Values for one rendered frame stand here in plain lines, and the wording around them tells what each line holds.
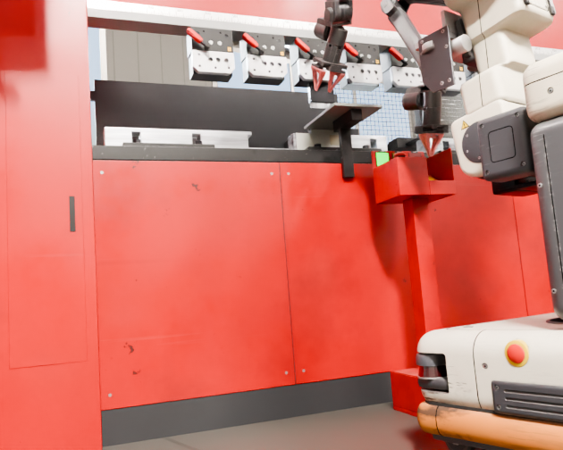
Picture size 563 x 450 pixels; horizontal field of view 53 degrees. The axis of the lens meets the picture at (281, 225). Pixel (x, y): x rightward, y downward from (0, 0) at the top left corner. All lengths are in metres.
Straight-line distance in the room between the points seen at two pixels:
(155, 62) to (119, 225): 3.28
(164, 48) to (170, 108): 2.48
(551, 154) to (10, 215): 1.31
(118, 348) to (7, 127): 0.69
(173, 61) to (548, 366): 4.27
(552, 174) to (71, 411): 1.29
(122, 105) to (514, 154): 1.70
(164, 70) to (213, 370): 3.49
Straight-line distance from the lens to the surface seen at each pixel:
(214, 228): 1.81
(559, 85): 1.23
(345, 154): 2.01
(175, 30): 2.16
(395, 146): 2.56
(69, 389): 1.66
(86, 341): 1.65
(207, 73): 2.08
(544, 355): 1.19
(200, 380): 1.80
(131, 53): 4.89
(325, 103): 2.23
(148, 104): 2.57
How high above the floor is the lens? 0.38
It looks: 7 degrees up
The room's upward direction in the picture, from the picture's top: 4 degrees counter-clockwise
